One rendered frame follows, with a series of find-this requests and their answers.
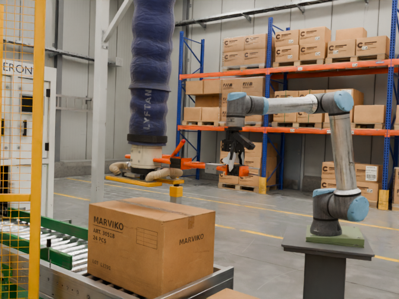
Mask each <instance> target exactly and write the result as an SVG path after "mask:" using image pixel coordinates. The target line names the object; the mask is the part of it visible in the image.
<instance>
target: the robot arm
mask: <svg viewBox="0 0 399 299"><path fill-rule="evenodd" d="M353 105H354V101H353V97H352V96H351V94H349V93H348V92H347V91H335V92H330V93H321V94H308V95H306V96H305V97H290V98H265V97H257V96H247V95H246V92H235V93H228V95H227V114H226V126H228V128H224V130H225V131H226V139H224V140H222V141H221V150H222V151H224V152H229V153H228V156H227V157H225V158H223V162H224V163H226V164H228V165H229V171H231V170H232V169H233V165H234V163H235V162H236V163H238V164H241V165H243V164H244V159H245V149H244V147H245V148H247V149H248V150H253V149H254V148H255V145H254V143H252V142H251V141H250V140H248V139H247V138H245V137H244V136H243V135H242V134H241V133H239V131H242V130H243V128H242V127H245V116H252V115H260V116H262V115H265V114H277V113H296V112H306V113H307V114H318V113H328V117H329V119H330V130H331V141H332V152H333V159H334V169H335V180H336V187H337V188H336V189H335V188H329V189H316V190H314V191H313V221H312V224H311V227H310V233H311V234H314V235H317V236H328V237H330V236H339V235H342V229H341V225H340V223H339V221H338V219H341V220H347V221H351V222H360V221H362V220H364V219H365V217H366V216H367V214H368V212H369V202H368V200H367V199H366V198H365V197H364V196H362V193H361V190H360V189H359V188H358V187H357V183H356V172H355V165H354V154H353V142H352V130H351V124H350V110H351V109H352V108H353Z"/></svg>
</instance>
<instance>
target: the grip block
mask: <svg viewBox="0 0 399 299"><path fill-rule="evenodd" d="M189 161H190V162H192V158H183V157H170V166H169V168H179V169H181V170H186V169H191V168H190V167H188V166H184V165H183V163H184V162H189Z"/></svg>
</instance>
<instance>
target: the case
mask: <svg viewBox="0 0 399 299"><path fill-rule="evenodd" d="M215 219H216V212H215V211H213V210H209V209H203V208H197V207H193V206H187V205H181V204H177V203H171V202H165V201H160V200H155V199H150V198H143V197H139V198H130V199H121V200H115V201H106V202H98V203H90V204H89V212H88V253H87V273H88V274H90V275H93V276H95V277H98V278H100V279H102V280H105V281H107V282H110V283H112V284H114V285H117V286H119V287H121V288H124V289H126V290H128V291H131V292H134V293H136V294H138V295H140V296H143V297H145V298H148V299H154V298H156V297H159V296H161V295H163V294H166V293H168V292H170V291H173V290H175V289H177V288H180V287H182V286H184V285H186V284H189V283H191V282H194V281H196V280H198V279H201V278H203V277H205V276H207V275H210V274H212V273H213V265H214V235H215Z"/></svg>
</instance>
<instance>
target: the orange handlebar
mask: <svg viewBox="0 0 399 299"><path fill-rule="evenodd" d="M170 156H171V155H166V154H162V156H161V158H154V159H153V161H154V162H157V163H165V164H170V160H168V159H169V157H170ZM125 158H129V159H131V155H130V154H127V155H125ZM183 165H184V166H188V167H190V168H198V169H201V168H205V163H203V162H198V161H194V162H190V161H189V162H184V163H183ZM216 169H217V170H218V171H226V166H217V168H216ZM242 173H243V174H248V173H249V169H243V170H242Z"/></svg>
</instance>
